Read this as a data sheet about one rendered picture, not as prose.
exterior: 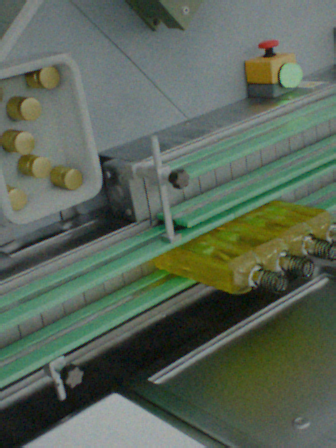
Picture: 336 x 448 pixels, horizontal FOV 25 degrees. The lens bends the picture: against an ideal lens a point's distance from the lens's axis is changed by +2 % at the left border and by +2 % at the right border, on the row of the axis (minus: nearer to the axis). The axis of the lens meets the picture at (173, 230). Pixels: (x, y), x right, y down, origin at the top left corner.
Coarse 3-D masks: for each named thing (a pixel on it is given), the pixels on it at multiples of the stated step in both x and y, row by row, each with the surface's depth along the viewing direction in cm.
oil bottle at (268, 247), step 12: (216, 228) 123; (228, 228) 122; (240, 228) 121; (228, 240) 118; (240, 240) 117; (252, 240) 116; (264, 240) 115; (276, 240) 115; (264, 252) 113; (276, 252) 113; (288, 252) 115; (264, 264) 113; (276, 264) 113
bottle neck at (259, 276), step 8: (256, 272) 109; (264, 272) 108; (272, 272) 108; (256, 280) 109; (264, 280) 107; (272, 280) 107; (280, 280) 108; (264, 288) 108; (272, 288) 107; (280, 288) 108
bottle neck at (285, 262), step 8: (280, 256) 113; (288, 256) 112; (296, 256) 112; (280, 264) 112; (288, 264) 111; (296, 264) 110; (304, 264) 109; (312, 264) 111; (288, 272) 112; (296, 272) 110; (304, 272) 111; (312, 272) 111
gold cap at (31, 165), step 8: (24, 160) 117; (32, 160) 116; (40, 160) 116; (48, 160) 117; (24, 168) 117; (32, 168) 115; (40, 168) 116; (48, 168) 117; (40, 176) 116; (48, 176) 117
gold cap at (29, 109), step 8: (16, 96) 116; (8, 104) 115; (16, 104) 113; (24, 104) 113; (32, 104) 113; (8, 112) 116; (16, 112) 114; (24, 112) 113; (32, 112) 114; (40, 112) 115; (32, 120) 114
